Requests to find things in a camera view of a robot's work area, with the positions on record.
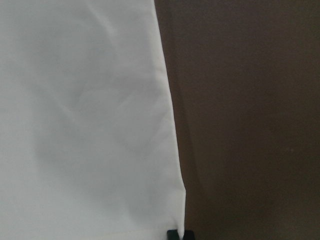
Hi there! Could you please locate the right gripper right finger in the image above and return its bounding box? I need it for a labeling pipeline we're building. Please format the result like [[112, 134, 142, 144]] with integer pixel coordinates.
[[183, 230, 195, 240]]

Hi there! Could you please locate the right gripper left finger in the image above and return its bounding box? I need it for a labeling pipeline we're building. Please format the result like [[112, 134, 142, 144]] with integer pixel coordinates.
[[166, 229, 179, 240]]

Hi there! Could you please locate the cream long-sleeve cat shirt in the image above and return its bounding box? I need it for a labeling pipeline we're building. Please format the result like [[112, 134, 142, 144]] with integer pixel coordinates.
[[0, 0, 186, 240]]

